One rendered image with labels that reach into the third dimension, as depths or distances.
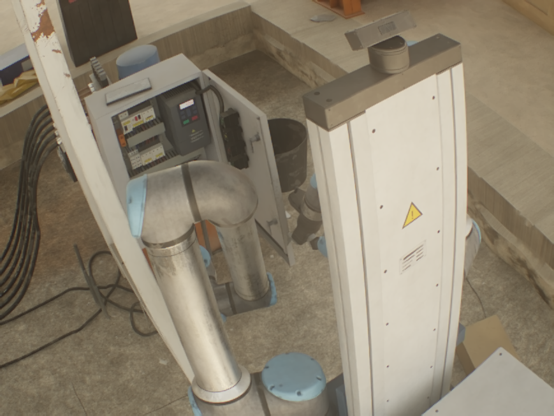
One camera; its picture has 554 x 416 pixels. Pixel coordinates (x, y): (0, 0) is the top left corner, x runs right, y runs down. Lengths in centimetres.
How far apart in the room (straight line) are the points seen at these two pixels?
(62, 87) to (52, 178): 262
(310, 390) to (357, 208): 60
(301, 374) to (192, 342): 30
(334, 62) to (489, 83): 98
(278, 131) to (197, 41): 133
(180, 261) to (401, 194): 46
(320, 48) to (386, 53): 318
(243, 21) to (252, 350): 268
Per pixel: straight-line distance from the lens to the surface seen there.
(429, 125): 129
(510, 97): 384
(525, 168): 331
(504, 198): 312
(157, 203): 138
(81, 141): 196
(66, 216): 410
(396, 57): 114
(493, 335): 283
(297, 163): 366
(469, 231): 198
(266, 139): 211
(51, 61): 188
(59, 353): 336
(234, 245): 157
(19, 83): 501
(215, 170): 139
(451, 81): 130
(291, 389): 169
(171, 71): 244
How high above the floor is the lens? 237
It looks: 41 degrees down
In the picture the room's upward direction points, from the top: 12 degrees counter-clockwise
